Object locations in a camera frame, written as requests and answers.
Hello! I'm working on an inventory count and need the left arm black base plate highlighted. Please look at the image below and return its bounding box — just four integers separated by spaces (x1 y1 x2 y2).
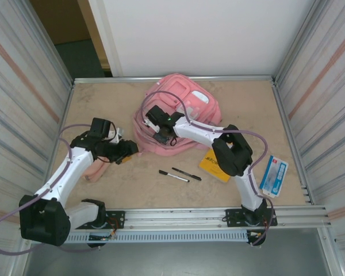
74 210 126 230

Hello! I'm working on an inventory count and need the grey metal panel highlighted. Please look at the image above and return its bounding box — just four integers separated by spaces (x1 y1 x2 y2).
22 228 334 276

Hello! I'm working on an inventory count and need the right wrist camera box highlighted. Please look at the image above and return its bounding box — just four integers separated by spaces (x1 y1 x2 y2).
144 116 159 129

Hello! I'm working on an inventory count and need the yellow paperback book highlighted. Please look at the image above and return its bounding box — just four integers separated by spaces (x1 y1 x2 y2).
198 148 231 184

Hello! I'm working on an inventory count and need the blue white stationery package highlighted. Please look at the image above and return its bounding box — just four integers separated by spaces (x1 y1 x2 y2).
259 155 289 198

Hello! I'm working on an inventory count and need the pink school backpack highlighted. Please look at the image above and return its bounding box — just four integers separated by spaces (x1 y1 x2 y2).
132 73 223 158

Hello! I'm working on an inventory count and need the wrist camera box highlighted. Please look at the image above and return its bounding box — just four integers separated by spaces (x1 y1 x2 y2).
144 116 159 129
108 126 125 143

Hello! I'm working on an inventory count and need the grey slotted cable duct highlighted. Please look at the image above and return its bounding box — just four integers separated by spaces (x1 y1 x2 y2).
30 232 250 244

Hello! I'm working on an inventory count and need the white door frame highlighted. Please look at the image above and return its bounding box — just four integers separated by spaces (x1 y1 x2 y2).
87 0 124 78

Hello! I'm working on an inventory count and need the pink zipper pencil case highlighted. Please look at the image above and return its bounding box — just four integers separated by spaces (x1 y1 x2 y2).
85 159 109 183

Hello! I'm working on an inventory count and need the black marker pen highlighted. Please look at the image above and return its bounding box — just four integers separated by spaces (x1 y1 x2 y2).
171 167 202 182

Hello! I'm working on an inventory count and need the long aluminium mounting rail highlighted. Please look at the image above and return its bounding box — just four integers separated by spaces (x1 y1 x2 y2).
18 204 333 232

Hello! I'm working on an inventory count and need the small wire connector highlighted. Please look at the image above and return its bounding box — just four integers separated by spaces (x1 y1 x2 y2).
247 229 267 240

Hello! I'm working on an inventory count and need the aluminium side frame rail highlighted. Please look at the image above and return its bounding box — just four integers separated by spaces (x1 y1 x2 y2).
271 80 316 205
40 82 75 209

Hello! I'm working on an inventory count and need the small circuit board with wires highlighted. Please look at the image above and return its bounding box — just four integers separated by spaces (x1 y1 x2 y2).
88 233 118 241

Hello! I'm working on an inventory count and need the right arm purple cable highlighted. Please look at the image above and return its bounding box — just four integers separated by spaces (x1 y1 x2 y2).
140 90 275 247

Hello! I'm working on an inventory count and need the short aluminium frame rail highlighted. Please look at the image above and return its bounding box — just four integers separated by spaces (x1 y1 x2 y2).
71 75 277 85

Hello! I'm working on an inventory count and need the black marker white label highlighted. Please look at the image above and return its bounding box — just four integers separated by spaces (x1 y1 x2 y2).
158 170 190 183

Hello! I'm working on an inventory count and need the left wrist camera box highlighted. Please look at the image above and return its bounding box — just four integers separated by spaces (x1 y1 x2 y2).
108 126 125 143

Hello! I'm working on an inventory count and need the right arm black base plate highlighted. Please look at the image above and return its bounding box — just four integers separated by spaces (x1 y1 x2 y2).
224 208 278 228

